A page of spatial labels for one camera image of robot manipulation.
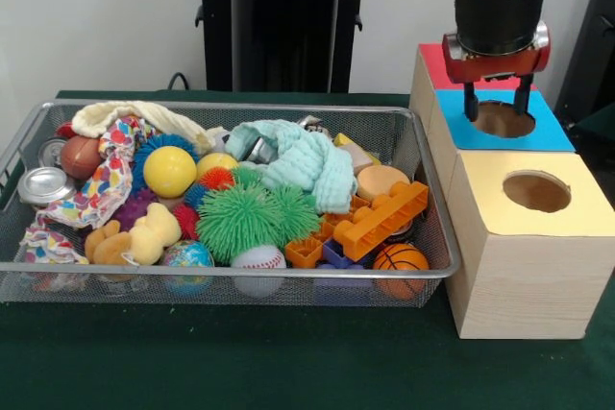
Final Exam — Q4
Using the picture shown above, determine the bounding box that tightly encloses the yellow plush duck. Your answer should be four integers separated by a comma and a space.
128, 202, 183, 266

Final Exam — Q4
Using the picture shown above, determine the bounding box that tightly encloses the black cable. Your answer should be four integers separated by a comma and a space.
166, 71, 194, 91

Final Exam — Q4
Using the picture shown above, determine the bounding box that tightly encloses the mint green cloth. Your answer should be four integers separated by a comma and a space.
225, 119, 359, 214

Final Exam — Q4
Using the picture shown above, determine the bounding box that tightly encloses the wooden box with three holes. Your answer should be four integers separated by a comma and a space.
410, 42, 615, 340

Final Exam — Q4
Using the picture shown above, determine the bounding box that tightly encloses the wire mesh bin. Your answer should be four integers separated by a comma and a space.
0, 98, 463, 308

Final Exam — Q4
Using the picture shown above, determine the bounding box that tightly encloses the orange toy brick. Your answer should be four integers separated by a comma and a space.
332, 181, 429, 261

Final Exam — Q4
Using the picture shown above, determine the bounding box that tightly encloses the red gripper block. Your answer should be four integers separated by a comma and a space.
441, 33, 553, 122

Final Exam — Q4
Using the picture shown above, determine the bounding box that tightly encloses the green spiky ball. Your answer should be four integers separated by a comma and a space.
195, 167, 284, 265

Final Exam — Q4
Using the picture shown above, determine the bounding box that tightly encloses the orange mini basketball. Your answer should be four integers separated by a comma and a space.
372, 241, 431, 297

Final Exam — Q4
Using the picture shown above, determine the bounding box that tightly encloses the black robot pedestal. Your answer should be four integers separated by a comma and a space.
184, 0, 388, 93

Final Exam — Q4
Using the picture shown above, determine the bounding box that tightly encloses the white baseball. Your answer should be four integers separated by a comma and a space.
230, 244, 288, 297

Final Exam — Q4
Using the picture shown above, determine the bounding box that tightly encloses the colourful dotted cloth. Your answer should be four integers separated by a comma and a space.
45, 114, 160, 229

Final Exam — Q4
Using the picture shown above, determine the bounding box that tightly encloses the large yellow ball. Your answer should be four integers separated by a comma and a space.
142, 145, 198, 199

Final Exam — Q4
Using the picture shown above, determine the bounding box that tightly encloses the cream cloth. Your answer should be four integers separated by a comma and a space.
71, 100, 216, 152

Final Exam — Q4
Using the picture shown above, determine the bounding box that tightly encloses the dark green table cloth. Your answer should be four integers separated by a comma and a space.
575, 101, 615, 155
0, 88, 615, 410

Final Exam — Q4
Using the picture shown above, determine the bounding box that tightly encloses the globe print ball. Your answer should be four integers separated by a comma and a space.
160, 239, 215, 296

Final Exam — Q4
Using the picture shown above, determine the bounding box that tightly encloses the black chair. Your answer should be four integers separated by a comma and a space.
554, 0, 615, 129

